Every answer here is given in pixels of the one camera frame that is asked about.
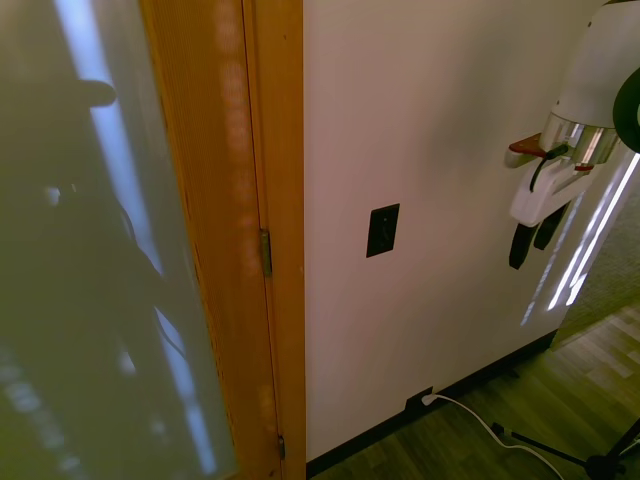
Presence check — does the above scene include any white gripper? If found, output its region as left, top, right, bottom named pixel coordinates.
left=508, top=157, right=597, bottom=272

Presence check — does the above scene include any wooden door frame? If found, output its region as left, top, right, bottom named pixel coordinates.
left=242, top=0, right=307, bottom=480

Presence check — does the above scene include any white power cable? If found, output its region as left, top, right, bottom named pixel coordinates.
left=433, top=394, right=562, bottom=477

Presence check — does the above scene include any black wall light switch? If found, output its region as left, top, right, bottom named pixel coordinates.
left=365, top=202, right=401, bottom=259

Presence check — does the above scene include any frosted glass wooden door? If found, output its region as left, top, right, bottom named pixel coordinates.
left=0, top=0, right=284, bottom=480

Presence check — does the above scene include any black baseboard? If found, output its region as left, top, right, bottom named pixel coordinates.
left=305, top=327, right=559, bottom=480

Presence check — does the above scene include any black wall outlet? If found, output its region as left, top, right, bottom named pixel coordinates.
left=404, top=385, right=435, bottom=414

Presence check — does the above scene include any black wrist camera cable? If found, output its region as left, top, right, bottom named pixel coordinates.
left=529, top=143, right=570, bottom=194

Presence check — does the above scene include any red wrist camera mount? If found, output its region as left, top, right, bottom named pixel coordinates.
left=503, top=132, right=547, bottom=169

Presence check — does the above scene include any large brass door hinge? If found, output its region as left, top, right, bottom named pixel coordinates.
left=258, top=228, right=274, bottom=278

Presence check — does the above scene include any black tripod stand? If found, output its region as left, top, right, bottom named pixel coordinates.
left=491, top=417, right=640, bottom=480

